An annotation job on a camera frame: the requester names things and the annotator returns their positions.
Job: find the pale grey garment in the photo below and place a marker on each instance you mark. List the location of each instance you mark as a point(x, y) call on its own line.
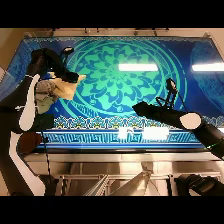
point(45, 93)

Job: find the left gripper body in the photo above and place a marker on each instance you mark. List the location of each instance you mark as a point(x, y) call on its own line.
point(68, 76)

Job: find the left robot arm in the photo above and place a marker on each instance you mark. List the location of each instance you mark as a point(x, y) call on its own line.
point(13, 113)

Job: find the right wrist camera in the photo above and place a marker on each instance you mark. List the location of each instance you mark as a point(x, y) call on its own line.
point(169, 93)

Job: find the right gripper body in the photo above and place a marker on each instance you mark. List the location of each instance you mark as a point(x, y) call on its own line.
point(150, 111)

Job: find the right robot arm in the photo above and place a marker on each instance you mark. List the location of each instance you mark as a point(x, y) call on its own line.
point(206, 133)

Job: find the brown garment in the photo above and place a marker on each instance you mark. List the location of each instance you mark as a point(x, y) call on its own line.
point(28, 142)

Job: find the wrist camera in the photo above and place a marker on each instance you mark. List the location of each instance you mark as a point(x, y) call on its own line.
point(66, 50)
point(169, 93)

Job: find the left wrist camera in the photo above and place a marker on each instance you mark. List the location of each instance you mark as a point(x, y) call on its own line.
point(66, 50)

